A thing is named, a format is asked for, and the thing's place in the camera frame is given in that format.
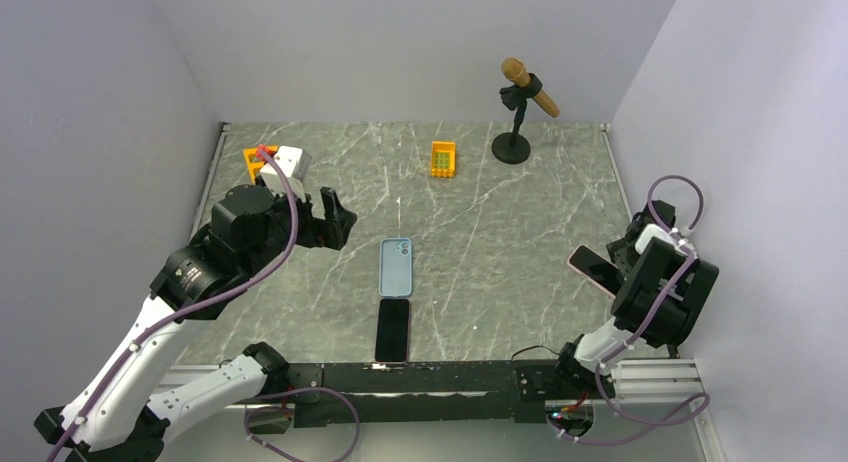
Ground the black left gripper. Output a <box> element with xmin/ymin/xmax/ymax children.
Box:
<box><xmin>241</xmin><ymin>181</ymin><xmax>356</xmax><ymax>278</ymax></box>

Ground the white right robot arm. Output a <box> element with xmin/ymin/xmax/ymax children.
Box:
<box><xmin>550</xmin><ymin>200</ymin><xmax>720</xmax><ymax>398</ymax></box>

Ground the orange toy window block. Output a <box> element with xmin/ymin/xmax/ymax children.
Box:
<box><xmin>430</xmin><ymin>141</ymin><xmax>456</xmax><ymax>178</ymax></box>

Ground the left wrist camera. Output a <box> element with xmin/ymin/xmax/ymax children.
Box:
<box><xmin>259</xmin><ymin>146</ymin><xmax>312</xmax><ymax>200</ymax></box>

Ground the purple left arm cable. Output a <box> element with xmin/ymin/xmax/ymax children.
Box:
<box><xmin>46</xmin><ymin>145</ymin><xmax>362</xmax><ymax>462</ymax></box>

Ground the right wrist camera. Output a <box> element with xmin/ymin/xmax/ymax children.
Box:
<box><xmin>634</xmin><ymin>223</ymin><xmax>676</xmax><ymax>255</ymax></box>

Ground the pink cased phone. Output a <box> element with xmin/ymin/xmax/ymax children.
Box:
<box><xmin>567</xmin><ymin>245</ymin><xmax>624</xmax><ymax>298</ymax></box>

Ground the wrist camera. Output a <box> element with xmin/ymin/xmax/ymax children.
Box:
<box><xmin>634</xmin><ymin>223</ymin><xmax>676</xmax><ymax>255</ymax></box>
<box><xmin>259</xmin><ymin>146</ymin><xmax>312</xmax><ymax>200</ymax></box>

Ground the purple smartphone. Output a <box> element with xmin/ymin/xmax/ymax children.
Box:
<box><xmin>375</xmin><ymin>299</ymin><xmax>411</xmax><ymax>364</ymax></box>

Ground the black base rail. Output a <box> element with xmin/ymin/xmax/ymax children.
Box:
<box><xmin>219</xmin><ymin>358</ymin><xmax>617</xmax><ymax>427</ymax></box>

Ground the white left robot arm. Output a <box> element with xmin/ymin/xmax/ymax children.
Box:
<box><xmin>34</xmin><ymin>184</ymin><xmax>357</xmax><ymax>461</ymax></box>

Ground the black microphone stand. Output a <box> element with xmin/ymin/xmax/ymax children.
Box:
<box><xmin>491</xmin><ymin>100</ymin><xmax>531</xmax><ymax>165</ymax></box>

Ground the brown wooden microphone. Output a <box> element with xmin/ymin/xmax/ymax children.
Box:
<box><xmin>499</xmin><ymin>57</ymin><xmax>560</xmax><ymax>118</ymax></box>

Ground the light blue phone case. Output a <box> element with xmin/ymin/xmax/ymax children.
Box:
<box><xmin>378</xmin><ymin>238</ymin><xmax>413</xmax><ymax>298</ymax></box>

